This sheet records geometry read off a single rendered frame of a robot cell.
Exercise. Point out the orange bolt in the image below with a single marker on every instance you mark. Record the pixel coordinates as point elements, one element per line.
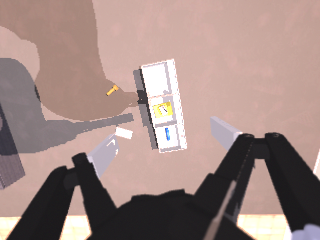
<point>114,88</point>

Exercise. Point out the yellow block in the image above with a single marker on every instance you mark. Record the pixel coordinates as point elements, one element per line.
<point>158,112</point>

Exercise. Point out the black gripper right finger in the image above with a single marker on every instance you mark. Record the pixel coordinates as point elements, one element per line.
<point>222,193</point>

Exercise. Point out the white three-compartment bin rack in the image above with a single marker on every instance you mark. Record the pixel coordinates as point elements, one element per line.
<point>161,86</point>

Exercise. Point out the white domino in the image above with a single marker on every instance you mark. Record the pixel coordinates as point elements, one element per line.
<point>123,132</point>

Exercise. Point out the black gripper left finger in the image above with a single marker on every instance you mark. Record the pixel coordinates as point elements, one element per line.
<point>45,216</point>

